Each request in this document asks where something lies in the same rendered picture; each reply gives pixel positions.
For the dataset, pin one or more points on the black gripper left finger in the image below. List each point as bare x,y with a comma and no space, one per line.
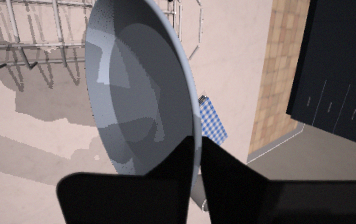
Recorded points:
131,199

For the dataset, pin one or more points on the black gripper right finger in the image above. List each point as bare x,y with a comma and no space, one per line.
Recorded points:
237,194

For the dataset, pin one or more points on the silver wire dish rack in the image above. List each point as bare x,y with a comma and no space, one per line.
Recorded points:
64,60

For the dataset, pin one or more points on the grey round plate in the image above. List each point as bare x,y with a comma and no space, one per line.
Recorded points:
140,85

